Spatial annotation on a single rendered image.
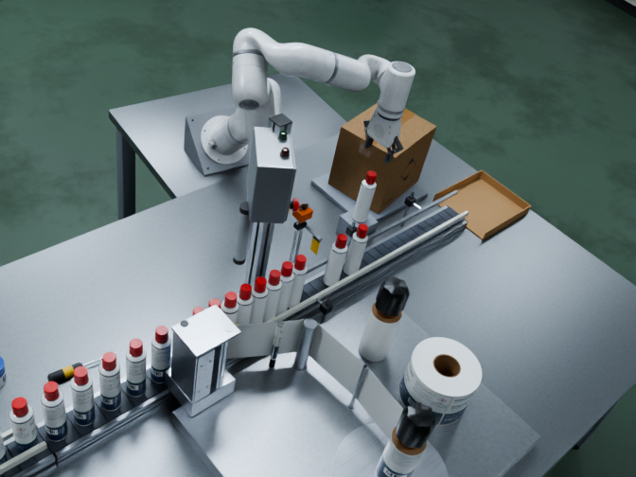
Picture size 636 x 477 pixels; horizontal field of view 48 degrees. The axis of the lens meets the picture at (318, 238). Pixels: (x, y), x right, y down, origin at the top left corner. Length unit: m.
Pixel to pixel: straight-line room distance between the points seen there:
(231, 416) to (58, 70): 3.30
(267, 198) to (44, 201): 2.20
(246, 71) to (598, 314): 1.49
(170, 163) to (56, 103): 1.89
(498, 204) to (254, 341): 1.34
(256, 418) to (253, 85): 0.91
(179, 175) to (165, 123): 0.33
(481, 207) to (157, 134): 1.32
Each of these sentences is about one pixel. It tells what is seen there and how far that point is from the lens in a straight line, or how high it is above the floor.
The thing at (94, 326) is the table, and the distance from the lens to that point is 2.23.
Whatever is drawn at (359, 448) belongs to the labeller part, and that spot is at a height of 0.89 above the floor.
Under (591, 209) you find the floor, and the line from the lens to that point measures 4.71.
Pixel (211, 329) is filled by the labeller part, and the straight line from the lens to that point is 1.82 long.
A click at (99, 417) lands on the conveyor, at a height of 0.88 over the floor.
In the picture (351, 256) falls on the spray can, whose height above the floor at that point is 0.97.
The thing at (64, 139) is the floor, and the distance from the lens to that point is 4.29.
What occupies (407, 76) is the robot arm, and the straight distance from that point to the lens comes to 2.17.
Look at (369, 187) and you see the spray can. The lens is 2.42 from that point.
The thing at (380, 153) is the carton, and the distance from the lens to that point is 2.55.
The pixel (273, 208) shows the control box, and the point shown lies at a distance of 1.86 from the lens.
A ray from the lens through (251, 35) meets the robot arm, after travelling 2.08.
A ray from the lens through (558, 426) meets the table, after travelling 2.33.
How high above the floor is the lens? 2.56
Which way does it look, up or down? 43 degrees down
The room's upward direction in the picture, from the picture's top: 13 degrees clockwise
